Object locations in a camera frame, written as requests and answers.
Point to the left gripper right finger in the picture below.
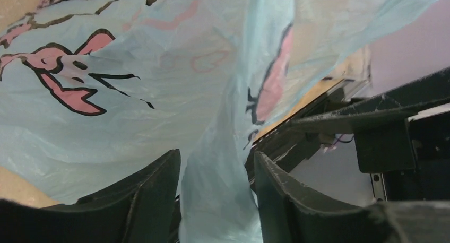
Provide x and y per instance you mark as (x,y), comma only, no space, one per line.
(290,211)

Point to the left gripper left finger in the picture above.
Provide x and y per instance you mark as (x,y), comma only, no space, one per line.
(137,208)

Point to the blue printed plastic bag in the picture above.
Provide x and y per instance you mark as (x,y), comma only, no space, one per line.
(94,90)

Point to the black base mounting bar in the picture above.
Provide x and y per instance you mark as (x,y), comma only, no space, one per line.
(405,153)

